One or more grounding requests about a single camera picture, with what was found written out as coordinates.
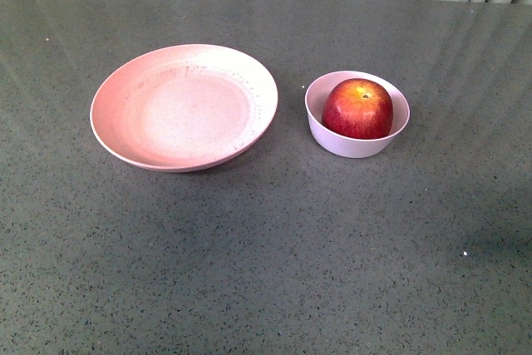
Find red apple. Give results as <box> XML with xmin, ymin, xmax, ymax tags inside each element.
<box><xmin>322</xmin><ymin>78</ymin><xmax>394</xmax><ymax>140</ymax></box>

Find pink bowl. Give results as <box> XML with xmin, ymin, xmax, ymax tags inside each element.
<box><xmin>305</xmin><ymin>71</ymin><xmax>411</xmax><ymax>158</ymax></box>

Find pink plate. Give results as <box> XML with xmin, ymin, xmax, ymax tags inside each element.
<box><xmin>90</xmin><ymin>44</ymin><xmax>278</xmax><ymax>172</ymax></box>

